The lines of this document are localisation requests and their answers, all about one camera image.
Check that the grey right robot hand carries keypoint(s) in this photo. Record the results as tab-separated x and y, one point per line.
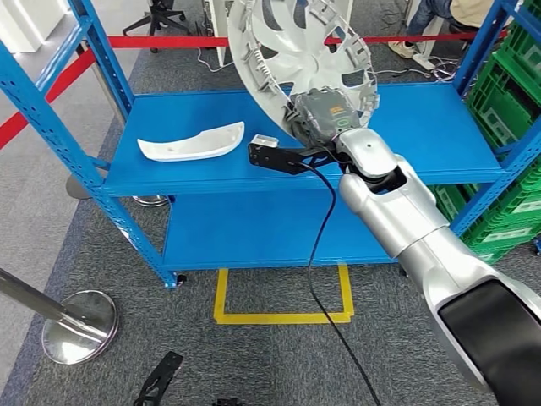
325	115

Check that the silver wheel hubcap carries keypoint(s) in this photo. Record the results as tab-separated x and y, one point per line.
296	50

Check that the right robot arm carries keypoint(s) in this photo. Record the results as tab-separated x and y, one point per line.
393	213

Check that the blue metal shelf rack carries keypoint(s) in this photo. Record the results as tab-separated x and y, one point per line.
422	134

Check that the white plastic car part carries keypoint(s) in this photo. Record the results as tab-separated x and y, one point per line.
194	147

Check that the white desk panel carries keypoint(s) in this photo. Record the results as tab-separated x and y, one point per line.
219	33
425	59

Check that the black round stool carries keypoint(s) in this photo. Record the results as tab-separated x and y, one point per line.
462	27

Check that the yellow floor tape square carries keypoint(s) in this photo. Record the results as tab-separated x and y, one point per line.
278	318

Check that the person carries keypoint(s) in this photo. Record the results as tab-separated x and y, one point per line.
469	11

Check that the red barrier belt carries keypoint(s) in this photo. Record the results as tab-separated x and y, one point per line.
169	41
42	95

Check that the black office chair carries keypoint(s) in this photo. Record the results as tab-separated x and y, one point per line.
158	17

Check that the chrome stanchion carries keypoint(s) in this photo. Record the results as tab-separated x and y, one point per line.
84	336
150	200

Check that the stanchion with grey base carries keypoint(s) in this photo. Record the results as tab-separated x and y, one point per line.
78	189

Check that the white cabinet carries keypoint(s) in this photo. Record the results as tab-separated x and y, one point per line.
25	28

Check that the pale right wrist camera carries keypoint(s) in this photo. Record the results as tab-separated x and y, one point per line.
264	140

